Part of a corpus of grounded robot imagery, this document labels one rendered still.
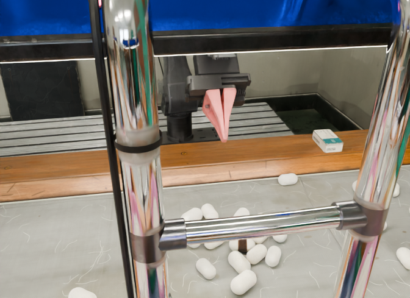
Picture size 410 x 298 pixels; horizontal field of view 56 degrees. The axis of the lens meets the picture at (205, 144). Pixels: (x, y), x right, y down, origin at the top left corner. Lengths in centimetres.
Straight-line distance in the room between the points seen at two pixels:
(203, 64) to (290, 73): 222
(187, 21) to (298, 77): 254
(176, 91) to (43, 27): 59
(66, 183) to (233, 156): 30
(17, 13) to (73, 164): 43
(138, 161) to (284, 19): 19
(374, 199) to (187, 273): 32
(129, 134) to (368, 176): 15
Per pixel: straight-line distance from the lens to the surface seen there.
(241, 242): 54
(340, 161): 77
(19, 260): 60
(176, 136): 95
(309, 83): 290
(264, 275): 53
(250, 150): 74
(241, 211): 59
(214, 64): 61
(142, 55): 19
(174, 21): 32
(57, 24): 33
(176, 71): 90
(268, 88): 279
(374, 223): 28
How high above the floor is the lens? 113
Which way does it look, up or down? 28 degrees down
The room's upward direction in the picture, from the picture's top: straight up
